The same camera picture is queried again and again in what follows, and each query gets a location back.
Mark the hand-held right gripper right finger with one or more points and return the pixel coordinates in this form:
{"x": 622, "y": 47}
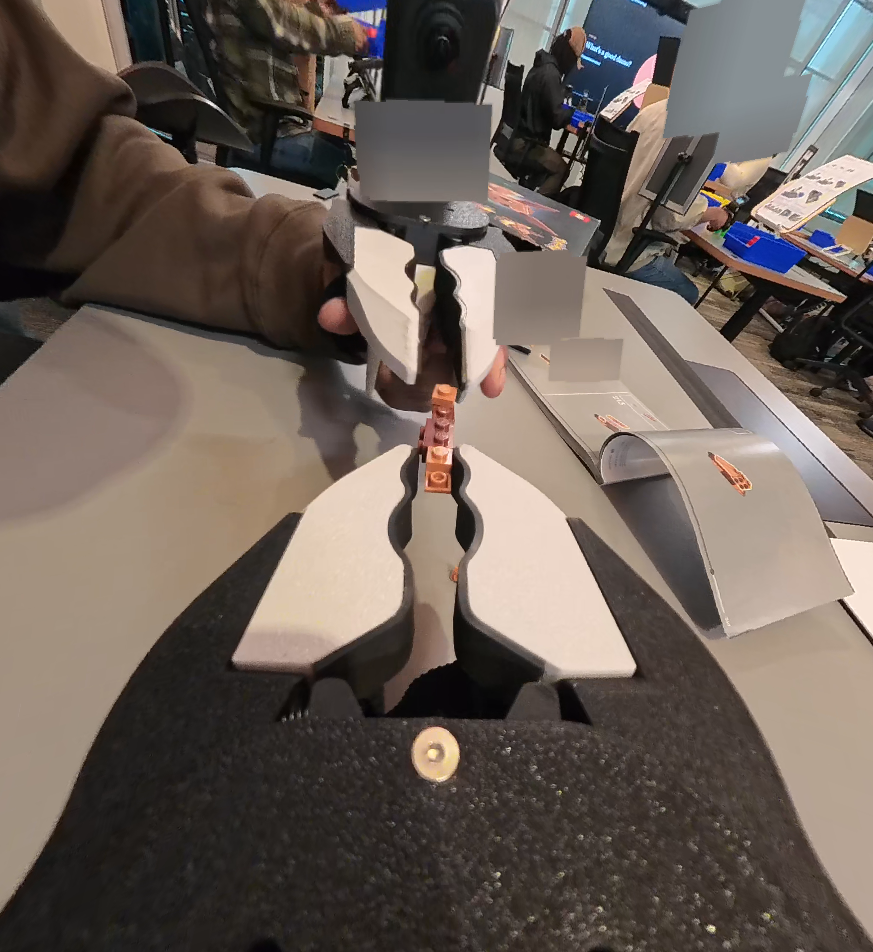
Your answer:
{"x": 541, "y": 580}

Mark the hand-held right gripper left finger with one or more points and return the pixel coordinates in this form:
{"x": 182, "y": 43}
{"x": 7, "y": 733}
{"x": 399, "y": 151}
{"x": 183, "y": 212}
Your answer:
{"x": 333, "y": 588}

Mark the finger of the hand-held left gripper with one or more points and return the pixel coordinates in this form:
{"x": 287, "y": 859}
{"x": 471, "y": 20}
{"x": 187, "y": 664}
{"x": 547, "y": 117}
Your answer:
{"x": 385, "y": 305}
{"x": 474, "y": 305}

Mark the brick instruction booklet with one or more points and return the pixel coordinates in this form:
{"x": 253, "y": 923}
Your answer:
{"x": 734, "y": 521}

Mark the person's left forearm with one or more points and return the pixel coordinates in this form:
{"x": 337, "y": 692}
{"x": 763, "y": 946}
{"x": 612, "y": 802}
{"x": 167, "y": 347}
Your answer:
{"x": 109, "y": 194}

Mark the grey desk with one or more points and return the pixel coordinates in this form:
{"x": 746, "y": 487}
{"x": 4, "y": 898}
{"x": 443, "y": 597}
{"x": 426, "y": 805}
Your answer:
{"x": 109, "y": 521}

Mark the person's left hand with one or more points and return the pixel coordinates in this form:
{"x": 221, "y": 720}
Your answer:
{"x": 340, "y": 316}

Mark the brick set box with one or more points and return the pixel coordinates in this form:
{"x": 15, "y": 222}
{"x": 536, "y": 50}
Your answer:
{"x": 548, "y": 220}

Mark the curled grey instruction booklet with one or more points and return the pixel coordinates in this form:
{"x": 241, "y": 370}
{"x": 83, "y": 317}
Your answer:
{"x": 764, "y": 432}

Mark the stack of blue bins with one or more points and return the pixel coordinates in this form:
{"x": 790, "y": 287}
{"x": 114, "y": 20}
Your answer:
{"x": 764, "y": 246}

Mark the wooden office table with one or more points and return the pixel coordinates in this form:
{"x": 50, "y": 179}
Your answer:
{"x": 772, "y": 275}

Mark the black backpack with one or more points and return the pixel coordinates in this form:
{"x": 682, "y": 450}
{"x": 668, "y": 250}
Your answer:
{"x": 801, "y": 335}

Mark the white board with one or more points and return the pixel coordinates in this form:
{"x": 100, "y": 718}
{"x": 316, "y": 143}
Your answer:
{"x": 824, "y": 186}

